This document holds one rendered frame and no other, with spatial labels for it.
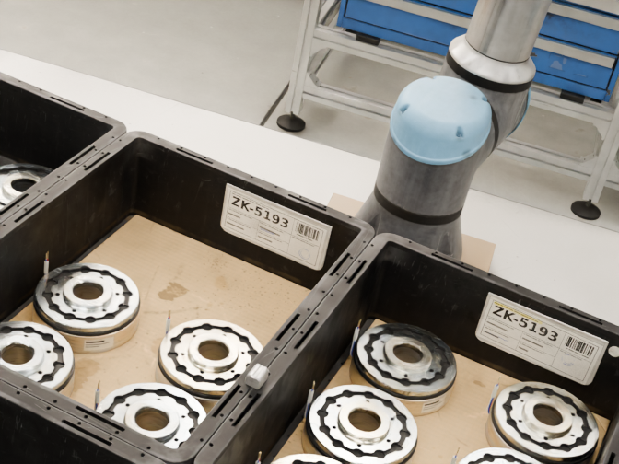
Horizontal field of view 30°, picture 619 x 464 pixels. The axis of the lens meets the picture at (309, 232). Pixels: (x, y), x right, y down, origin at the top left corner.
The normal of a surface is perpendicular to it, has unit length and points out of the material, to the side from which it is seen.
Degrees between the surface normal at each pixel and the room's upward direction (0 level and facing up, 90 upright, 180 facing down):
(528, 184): 0
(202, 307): 0
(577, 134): 0
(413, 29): 90
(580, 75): 90
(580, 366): 90
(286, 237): 90
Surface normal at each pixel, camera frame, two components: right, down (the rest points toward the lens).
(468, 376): 0.17, -0.80
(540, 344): -0.43, 0.47
